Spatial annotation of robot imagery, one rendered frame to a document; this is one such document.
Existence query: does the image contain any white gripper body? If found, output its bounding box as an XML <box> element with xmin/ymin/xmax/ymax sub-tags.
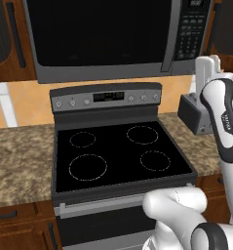
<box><xmin>194</xmin><ymin>54</ymin><xmax>233</xmax><ymax>97</ymax></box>

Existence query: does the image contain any stainless steel microwave oven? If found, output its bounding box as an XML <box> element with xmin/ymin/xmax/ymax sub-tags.
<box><xmin>21</xmin><ymin>0</ymin><xmax>217</xmax><ymax>85</ymax></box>

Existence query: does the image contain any wooden cupboard door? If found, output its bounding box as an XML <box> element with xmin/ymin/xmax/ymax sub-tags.
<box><xmin>0</xmin><ymin>222</ymin><xmax>62</xmax><ymax>250</ymax></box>
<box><xmin>0</xmin><ymin>0</ymin><xmax>38</xmax><ymax>83</ymax></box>
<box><xmin>201</xmin><ymin>0</ymin><xmax>233</xmax><ymax>74</ymax></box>

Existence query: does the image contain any black glass microwave door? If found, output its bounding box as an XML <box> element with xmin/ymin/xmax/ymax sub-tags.
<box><xmin>21</xmin><ymin>0</ymin><xmax>182</xmax><ymax>84</ymax></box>

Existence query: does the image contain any black oven door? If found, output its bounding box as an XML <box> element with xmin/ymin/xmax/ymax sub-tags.
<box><xmin>54</xmin><ymin>194</ymin><xmax>161</xmax><ymax>250</ymax></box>

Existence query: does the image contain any black electric stove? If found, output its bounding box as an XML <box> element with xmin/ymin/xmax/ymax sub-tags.
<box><xmin>49</xmin><ymin>81</ymin><xmax>199</xmax><ymax>250</ymax></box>

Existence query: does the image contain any wooden drawer front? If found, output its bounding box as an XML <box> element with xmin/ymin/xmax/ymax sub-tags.
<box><xmin>0</xmin><ymin>199</ymin><xmax>56</xmax><ymax>230</ymax></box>
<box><xmin>195</xmin><ymin>173</ymin><xmax>233</xmax><ymax>227</ymax></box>

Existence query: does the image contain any silver microwave door handle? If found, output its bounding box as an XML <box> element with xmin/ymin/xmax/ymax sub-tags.
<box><xmin>161</xmin><ymin>0</ymin><xmax>182</xmax><ymax>73</ymax></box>

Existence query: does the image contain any silver oven door handle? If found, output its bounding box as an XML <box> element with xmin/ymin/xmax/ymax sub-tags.
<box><xmin>58</xmin><ymin>184</ymin><xmax>195</xmax><ymax>220</ymax></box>

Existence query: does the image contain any black cupboard door handle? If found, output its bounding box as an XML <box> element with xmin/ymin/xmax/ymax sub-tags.
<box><xmin>47</xmin><ymin>222</ymin><xmax>59</xmax><ymax>250</ymax></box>
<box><xmin>5</xmin><ymin>2</ymin><xmax>27</xmax><ymax>69</ymax></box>

